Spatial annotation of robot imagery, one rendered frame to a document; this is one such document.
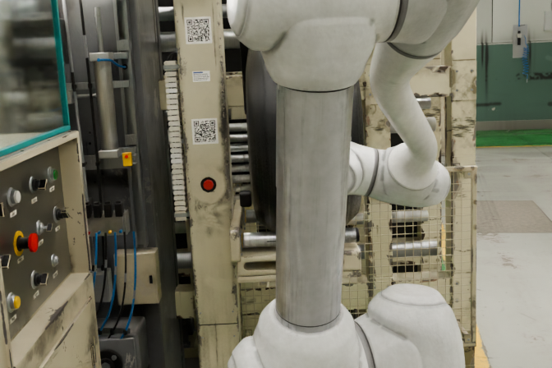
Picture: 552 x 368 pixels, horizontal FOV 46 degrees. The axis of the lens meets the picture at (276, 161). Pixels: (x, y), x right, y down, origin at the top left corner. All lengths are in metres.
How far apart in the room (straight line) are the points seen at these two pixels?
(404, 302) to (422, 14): 0.49
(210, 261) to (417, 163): 0.92
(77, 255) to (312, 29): 1.14
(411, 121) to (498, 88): 10.16
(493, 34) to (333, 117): 10.51
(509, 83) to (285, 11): 10.60
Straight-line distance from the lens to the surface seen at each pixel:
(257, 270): 1.88
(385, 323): 1.08
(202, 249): 1.97
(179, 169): 1.93
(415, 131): 1.14
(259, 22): 0.75
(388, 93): 1.03
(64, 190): 1.72
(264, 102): 1.70
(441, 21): 0.85
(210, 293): 2.02
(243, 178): 2.31
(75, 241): 1.74
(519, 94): 11.34
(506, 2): 11.35
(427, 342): 1.08
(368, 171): 1.30
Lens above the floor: 1.44
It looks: 10 degrees down
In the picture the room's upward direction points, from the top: 3 degrees counter-clockwise
